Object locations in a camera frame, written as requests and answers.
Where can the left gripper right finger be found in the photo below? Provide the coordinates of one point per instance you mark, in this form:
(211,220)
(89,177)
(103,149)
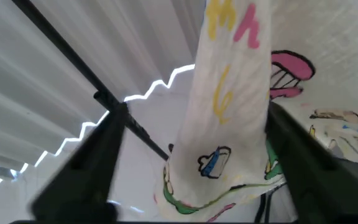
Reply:
(322,186)

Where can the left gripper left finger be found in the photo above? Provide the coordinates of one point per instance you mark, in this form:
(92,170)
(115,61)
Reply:
(82,180)

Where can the cream printed garment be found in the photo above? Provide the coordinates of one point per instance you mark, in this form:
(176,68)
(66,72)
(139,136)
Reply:
(228,130)

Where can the black clothes rack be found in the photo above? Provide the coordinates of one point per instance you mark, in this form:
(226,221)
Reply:
(73,60)

